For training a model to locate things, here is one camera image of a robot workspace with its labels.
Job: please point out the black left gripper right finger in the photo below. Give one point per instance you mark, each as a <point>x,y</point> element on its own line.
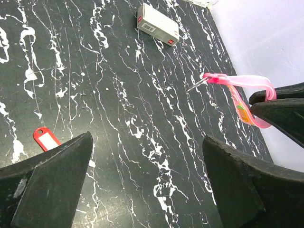
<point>250,192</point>

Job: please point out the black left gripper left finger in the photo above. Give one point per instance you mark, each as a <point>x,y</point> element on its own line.
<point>43,191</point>

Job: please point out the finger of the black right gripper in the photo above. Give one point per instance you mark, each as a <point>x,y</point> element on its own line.
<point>285,92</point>
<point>286,115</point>

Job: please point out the red key tag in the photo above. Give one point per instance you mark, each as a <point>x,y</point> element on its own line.
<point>45,139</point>

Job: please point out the silver metal keyring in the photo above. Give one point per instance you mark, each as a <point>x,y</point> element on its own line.
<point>197,84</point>

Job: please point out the white cardboard box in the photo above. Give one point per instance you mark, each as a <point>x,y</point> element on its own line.
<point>157,25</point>

